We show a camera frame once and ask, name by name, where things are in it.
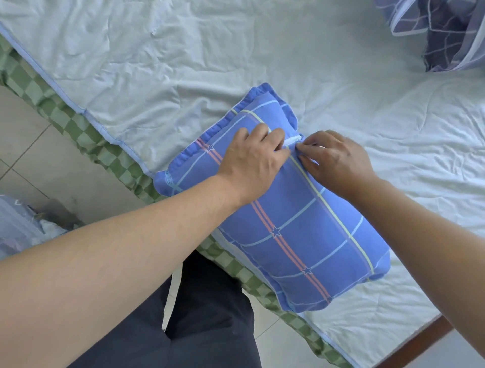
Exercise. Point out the translucent plastic bag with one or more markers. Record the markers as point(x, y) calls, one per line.
point(15, 227)

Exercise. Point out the blue plaid pillow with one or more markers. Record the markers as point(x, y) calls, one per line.
point(295, 227)

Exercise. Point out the person's dark trousers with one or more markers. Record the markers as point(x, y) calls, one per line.
point(212, 322)

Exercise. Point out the person's left forearm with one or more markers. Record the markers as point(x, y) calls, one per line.
point(113, 265)

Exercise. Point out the brown wooden bed frame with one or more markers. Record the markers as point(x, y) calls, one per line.
point(416, 343)

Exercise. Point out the green checkered bed sheet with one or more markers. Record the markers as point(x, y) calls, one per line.
point(75, 127)

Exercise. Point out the person's right forearm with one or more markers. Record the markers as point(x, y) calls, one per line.
point(428, 242)

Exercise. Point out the person's right thumb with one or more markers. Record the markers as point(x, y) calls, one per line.
point(310, 166)

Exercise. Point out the white pillow insert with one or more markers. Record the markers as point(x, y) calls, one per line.
point(293, 141)

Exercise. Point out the person's left little finger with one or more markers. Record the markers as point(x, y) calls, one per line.
point(241, 135)

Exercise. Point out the person's left middle finger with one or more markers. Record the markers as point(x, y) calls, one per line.
point(275, 137)

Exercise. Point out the person's left hand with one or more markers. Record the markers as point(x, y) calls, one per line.
point(250, 166)

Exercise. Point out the person's right hand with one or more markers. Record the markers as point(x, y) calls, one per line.
point(341, 166)

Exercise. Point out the pale green quilt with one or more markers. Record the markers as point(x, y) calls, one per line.
point(189, 57)

